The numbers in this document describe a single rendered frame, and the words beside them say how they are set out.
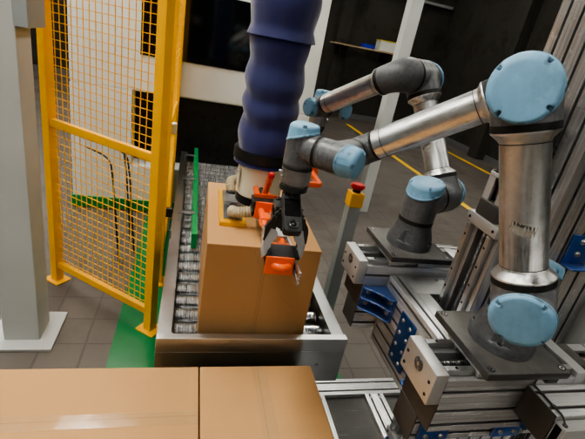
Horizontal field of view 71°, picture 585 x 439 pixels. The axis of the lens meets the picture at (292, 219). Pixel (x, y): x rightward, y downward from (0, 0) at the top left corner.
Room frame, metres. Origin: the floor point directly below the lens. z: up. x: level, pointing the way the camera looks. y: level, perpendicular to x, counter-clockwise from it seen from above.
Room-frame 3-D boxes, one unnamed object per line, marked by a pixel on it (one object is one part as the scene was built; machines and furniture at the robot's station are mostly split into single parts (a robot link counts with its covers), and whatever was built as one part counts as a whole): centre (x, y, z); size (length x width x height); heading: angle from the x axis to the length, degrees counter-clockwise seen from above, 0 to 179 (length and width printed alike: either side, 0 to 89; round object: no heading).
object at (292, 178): (0.99, 0.02, 1.30); 0.08 x 0.08 x 0.05
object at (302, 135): (0.98, 0.01, 1.38); 0.09 x 0.08 x 0.11; 63
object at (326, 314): (2.42, 0.06, 0.50); 2.31 x 0.05 x 0.19; 16
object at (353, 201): (1.90, -0.28, 0.50); 0.07 x 0.07 x 1.00; 16
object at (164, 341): (1.21, 0.04, 0.58); 0.70 x 0.03 x 0.06; 106
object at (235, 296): (1.54, 0.14, 0.75); 0.60 x 0.40 x 0.40; 15
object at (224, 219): (1.53, 0.25, 0.97); 0.34 x 0.10 x 0.05; 14
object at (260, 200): (1.31, 0.10, 1.08); 0.10 x 0.08 x 0.06; 104
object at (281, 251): (0.97, 0.02, 1.07); 0.08 x 0.07 x 0.05; 14
